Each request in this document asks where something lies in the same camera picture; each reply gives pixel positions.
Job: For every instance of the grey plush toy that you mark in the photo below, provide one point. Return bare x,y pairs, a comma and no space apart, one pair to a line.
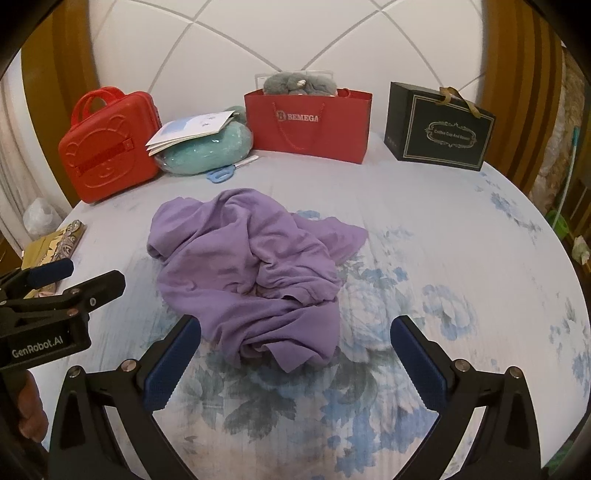
281,83

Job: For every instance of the clear plastic bag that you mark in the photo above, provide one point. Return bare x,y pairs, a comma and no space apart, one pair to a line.
41,217

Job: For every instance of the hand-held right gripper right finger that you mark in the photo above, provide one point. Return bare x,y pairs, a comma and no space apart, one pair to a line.
418,364

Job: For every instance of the gold patterned box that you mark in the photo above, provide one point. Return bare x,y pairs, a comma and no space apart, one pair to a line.
69,240

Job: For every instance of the white padded headboard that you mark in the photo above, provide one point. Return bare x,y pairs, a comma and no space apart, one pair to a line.
231,46

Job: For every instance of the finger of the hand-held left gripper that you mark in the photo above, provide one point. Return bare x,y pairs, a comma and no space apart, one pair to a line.
101,286
46,272

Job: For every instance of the teal pole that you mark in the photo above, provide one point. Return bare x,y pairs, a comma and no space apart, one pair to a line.
567,175

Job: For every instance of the red hard-shell suitcase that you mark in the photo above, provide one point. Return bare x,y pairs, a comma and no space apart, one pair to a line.
111,152

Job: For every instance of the yellow folded garment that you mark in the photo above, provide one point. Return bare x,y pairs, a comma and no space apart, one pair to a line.
39,251

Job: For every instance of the white curtain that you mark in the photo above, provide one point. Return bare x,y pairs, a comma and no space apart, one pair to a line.
11,161

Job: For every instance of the white booklets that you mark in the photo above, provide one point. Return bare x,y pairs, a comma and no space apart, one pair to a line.
184,131

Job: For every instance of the green plastic basin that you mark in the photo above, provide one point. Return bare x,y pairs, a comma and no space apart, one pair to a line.
558,225

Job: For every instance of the teal plush pillow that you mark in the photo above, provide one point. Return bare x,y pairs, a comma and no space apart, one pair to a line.
203,154

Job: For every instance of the clear plastic box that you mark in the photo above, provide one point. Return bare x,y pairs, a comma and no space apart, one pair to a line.
257,81

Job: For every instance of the person's left hand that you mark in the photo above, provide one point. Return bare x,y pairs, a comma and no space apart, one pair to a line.
32,406

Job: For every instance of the red paper bag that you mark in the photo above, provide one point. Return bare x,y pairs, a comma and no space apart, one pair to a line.
323,134

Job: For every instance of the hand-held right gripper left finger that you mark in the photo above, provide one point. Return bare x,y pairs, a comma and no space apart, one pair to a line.
171,369

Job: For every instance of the purple shirt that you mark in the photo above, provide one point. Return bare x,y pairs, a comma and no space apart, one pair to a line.
240,258

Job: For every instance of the brown wooden headboard frame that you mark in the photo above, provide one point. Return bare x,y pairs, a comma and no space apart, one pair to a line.
517,69

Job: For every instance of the black gift bag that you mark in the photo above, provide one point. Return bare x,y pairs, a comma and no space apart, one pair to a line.
443,134

